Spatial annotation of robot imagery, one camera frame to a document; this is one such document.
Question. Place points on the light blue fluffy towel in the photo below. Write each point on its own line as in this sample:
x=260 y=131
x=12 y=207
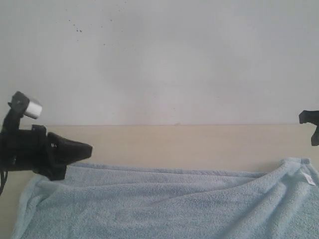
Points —
x=113 y=202

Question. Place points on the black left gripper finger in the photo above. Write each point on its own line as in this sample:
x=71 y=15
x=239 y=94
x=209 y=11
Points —
x=53 y=172
x=66 y=151

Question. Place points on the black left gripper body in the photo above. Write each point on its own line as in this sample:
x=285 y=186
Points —
x=26 y=149

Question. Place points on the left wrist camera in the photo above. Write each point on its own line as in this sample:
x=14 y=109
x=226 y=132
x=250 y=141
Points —
x=21 y=105

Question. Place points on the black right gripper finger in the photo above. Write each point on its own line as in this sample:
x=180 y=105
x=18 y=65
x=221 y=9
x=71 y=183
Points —
x=315 y=137

